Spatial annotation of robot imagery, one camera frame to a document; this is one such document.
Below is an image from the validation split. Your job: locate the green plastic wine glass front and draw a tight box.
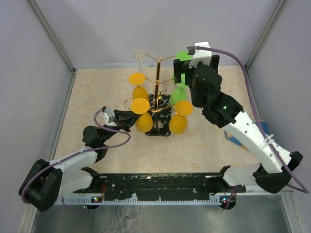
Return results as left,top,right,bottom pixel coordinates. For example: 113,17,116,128
175,51,192,61

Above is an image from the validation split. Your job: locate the orange plastic wine glass back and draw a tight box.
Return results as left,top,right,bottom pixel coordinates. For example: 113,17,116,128
129,72,149,100

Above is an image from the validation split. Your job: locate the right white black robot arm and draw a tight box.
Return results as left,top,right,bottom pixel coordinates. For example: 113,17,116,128
173,55,303,194

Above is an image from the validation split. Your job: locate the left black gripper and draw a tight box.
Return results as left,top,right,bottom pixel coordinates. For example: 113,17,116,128
100,109,144,144

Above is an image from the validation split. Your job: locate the green plastic wine glass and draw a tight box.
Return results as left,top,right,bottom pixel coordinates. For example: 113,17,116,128
175,51,192,61
170,74,188,105

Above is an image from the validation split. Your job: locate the orange plastic wine glass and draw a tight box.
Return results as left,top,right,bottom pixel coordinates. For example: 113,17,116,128
131,98,153,133
129,72,149,100
169,100,193,134

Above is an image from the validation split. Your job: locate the gold wine glass rack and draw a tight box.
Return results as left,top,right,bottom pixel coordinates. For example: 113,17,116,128
124,53,173,136

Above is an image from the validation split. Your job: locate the black mounting rail base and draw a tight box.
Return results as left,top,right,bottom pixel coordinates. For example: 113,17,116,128
72,166,246,210

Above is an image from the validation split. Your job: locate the green plastic wine glass back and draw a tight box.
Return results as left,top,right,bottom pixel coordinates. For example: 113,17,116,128
170,74,188,105

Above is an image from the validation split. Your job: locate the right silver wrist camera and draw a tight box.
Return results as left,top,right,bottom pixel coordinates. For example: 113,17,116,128
188,47,212,68

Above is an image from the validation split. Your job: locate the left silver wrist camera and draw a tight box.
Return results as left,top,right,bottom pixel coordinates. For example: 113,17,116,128
102,107,117,127

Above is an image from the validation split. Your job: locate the clear wine glass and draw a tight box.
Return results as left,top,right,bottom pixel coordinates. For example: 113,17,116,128
133,50,145,73

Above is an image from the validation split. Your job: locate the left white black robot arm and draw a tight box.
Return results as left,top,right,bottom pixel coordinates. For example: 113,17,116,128
18,107,139,212

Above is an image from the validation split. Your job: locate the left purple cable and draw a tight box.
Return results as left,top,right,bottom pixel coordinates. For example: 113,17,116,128
20,110,131,212

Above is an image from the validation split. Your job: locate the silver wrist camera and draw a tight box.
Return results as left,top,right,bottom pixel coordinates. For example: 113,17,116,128
102,107,117,127
188,47,212,68

